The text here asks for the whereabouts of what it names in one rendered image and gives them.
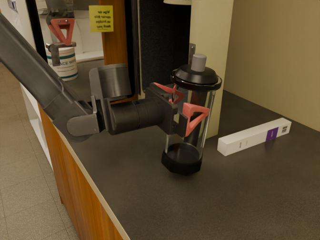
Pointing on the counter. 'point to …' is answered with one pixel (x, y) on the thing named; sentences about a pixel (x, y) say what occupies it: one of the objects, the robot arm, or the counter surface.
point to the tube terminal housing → (209, 45)
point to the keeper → (191, 52)
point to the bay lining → (163, 40)
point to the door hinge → (136, 45)
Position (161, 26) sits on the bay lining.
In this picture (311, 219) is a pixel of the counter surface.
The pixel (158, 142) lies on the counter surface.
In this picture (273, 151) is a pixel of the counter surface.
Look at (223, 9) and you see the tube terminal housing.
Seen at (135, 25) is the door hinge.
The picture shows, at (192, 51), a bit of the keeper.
